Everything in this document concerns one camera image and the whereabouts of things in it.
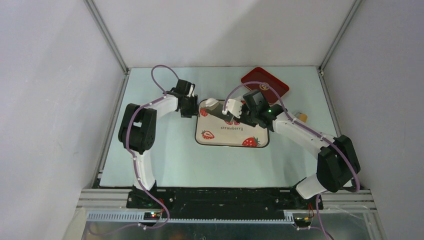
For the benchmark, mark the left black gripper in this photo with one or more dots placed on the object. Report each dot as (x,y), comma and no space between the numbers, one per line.
(194,110)

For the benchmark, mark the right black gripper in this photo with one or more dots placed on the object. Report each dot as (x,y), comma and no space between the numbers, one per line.
(241,119)

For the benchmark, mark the white dough piece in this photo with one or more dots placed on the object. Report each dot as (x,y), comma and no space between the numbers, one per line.
(210,102)

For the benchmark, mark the strawberry print tray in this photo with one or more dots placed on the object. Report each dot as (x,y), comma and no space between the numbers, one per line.
(213,131)

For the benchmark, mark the red lacquer tray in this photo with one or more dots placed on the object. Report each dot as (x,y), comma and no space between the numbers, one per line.
(272,88)

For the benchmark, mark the wooden dough roller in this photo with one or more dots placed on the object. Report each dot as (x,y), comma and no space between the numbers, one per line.
(301,116)

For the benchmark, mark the metal spatula red handle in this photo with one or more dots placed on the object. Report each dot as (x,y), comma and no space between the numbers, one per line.
(216,111)

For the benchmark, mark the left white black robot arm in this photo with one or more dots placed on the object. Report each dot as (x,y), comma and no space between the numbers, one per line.
(138,127)

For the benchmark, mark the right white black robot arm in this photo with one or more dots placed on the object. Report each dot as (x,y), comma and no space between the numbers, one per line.
(337,162)

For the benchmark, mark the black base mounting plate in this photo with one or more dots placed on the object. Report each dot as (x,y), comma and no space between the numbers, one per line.
(218,203)

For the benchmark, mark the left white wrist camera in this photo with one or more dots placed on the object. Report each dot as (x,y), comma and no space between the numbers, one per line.
(191,91)

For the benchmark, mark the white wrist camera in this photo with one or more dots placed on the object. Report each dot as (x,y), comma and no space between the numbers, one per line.
(191,91)
(233,107)

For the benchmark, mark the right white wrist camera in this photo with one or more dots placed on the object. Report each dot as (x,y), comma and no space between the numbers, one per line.
(233,107)

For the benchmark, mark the aluminium frame rail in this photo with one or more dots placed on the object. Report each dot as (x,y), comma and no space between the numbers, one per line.
(110,205)

